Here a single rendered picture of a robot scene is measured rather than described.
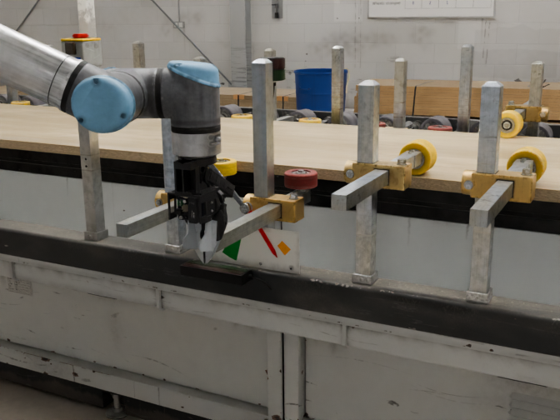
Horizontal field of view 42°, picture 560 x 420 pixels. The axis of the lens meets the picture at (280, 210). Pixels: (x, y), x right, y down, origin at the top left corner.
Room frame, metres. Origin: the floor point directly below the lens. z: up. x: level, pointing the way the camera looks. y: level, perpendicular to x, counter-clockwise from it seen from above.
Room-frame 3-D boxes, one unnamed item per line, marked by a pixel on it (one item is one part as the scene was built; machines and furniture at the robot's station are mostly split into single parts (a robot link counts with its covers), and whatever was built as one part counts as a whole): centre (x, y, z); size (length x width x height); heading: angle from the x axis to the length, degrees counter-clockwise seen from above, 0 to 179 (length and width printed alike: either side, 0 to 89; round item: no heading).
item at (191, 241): (1.34, 0.17, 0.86); 0.06 x 0.03 x 0.09; 153
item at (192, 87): (1.33, 0.15, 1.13); 0.10 x 0.09 x 0.12; 88
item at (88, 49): (1.88, 0.49, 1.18); 0.07 x 0.07 x 0.08; 63
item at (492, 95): (1.42, -0.41, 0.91); 0.04 x 0.04 x 0.48; 63
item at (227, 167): (1.88, 0.15, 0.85); 0.08 x 0.08 x 0.11
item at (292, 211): (1.64, 0.01, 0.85); 0.14 x 0.06 x 0.05; 63
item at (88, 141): (1.88, 0.49, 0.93); 0.05 x 0.05 x 0.45; 63
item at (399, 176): (1.52, -0.21, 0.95); 0.14 x 0.06 x 0.05; 63
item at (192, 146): (1.33, 0.15, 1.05); 0.10 x 0.09 x 0.05; 63
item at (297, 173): (1.73, -0.05, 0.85); 0.08 x 0.08 x 0.11
